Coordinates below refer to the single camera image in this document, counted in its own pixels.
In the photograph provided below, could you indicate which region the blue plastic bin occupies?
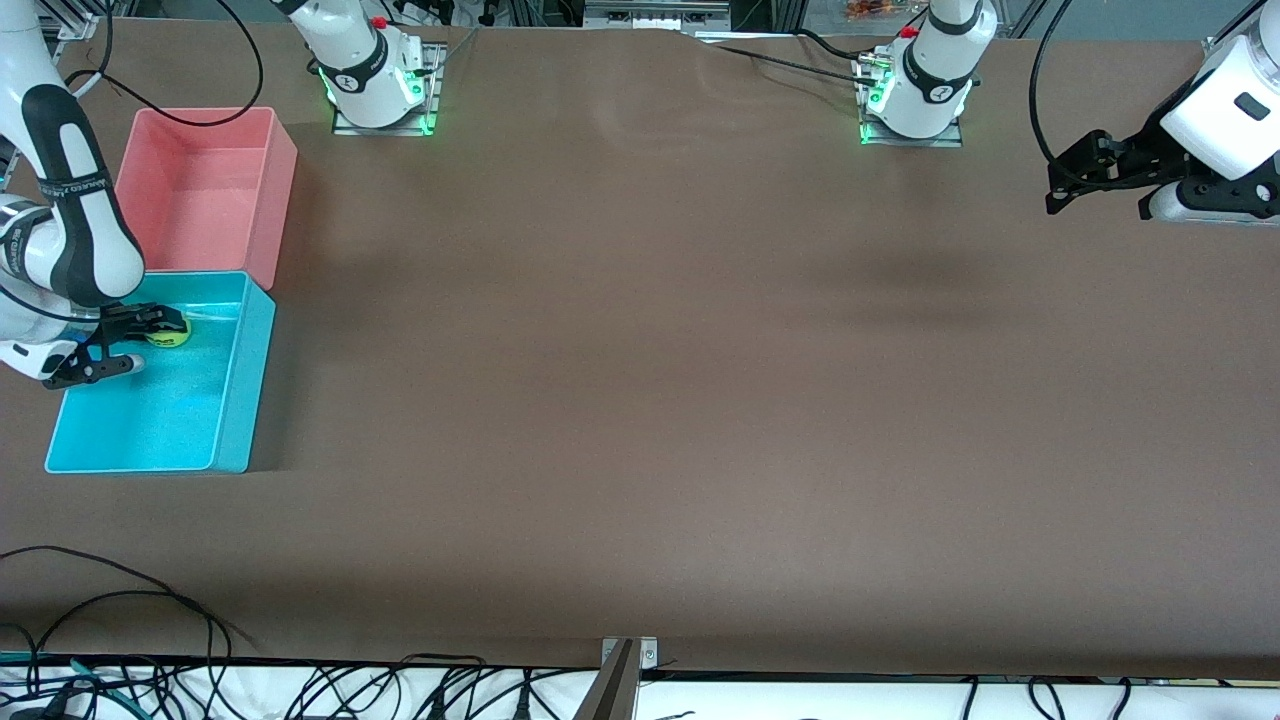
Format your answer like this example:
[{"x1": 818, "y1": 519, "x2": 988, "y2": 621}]
[{"x1": 44, "y1": 270, "x2": 277, "y2": 475}]

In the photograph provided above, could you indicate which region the pink plastic bin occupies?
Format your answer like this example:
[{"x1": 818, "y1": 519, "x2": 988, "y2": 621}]
[{"x1": 115, "y1": 106, "x2": 299, "y2": 292}]

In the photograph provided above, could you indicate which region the grey metal box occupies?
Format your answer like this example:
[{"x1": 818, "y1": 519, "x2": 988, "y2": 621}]
[{"x1": 583, "y1": 0, "x2": 733, "y2": 31}]

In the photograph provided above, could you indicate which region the grey metal pole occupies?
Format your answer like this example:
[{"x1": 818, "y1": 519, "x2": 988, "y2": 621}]
[{"x1": 572, "y1": 640, "x2": 641, "y2": 720}]

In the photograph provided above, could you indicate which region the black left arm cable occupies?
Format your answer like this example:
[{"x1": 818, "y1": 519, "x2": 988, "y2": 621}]
[{"x1": 1029, "y1": 0, "x2": 1083, "y2": 181}]

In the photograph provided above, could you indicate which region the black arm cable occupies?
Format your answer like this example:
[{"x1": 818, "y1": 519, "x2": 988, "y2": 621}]
[
  {"x1": 1029, "y1": 0, "x2": 1083, "y2": 181},
  {"x1": 60, "y1": 0, "x2": 265, "y2": 129}
]

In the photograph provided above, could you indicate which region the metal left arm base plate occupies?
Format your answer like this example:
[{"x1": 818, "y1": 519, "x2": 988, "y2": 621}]
[{"x1": 857, "y1": 50, "x2": 965, "y2": 149}]

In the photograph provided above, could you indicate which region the black looping floor cable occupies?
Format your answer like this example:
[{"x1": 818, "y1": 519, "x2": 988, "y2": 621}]
[
  {"x1": 0, "y1": 545, "x2": 256, "y2": 651},
  {"x1": 20, "y1": 590, "x2": 233, "y2": 720}
]

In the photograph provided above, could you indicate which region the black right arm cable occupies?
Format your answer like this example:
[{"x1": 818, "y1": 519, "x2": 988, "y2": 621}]
[{"x1": 60, "y1": 0, "x2": 265, "y2": 129}]

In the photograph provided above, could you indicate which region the short black tabletop cable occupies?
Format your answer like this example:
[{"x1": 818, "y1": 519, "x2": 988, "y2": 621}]
[{"x1": 795, "y1": 28, "x2": 871, "y2": 63}]

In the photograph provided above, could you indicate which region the long black tabletop cable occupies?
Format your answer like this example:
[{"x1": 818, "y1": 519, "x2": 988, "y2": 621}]
[{"x1": 700, "y1": 38, "x2": 886, "y2": 86}]

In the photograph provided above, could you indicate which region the teal cable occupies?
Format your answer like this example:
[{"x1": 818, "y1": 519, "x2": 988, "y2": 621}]
[{"x1": 0, "y1": 652, "x2": 136, "y2": 719}]

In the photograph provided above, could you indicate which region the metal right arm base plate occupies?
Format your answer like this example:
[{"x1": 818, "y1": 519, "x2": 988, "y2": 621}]
[{"x1": 332, "y1": 42, "x2": 447, "y2": 138}]

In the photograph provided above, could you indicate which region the small metal table bracket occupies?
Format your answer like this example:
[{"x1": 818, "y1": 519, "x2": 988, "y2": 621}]
[{"x1": 600, "y1": 636, "x2": 660, "y2": 673}]

